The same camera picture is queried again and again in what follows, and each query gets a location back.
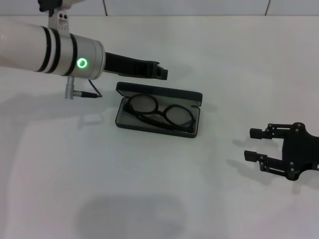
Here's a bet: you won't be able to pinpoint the silver left camera bracket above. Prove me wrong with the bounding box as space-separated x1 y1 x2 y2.
48 6 71 34

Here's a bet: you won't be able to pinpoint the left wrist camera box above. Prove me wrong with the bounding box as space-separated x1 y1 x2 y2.
37 0 63 13

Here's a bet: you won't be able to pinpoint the black glasses case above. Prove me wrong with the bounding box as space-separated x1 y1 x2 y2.
115 81 203 139

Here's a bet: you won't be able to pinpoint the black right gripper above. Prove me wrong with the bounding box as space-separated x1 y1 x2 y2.
244 121 319 181

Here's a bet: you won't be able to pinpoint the black glasses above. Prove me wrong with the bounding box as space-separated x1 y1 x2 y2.
122 94 195 133

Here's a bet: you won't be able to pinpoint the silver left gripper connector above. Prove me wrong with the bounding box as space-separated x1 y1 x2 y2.
65 76 75 100

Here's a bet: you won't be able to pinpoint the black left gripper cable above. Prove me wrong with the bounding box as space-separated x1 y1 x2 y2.
74 79 103 99

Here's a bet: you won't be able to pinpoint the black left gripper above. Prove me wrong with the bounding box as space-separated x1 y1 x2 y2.
104 51 169 81

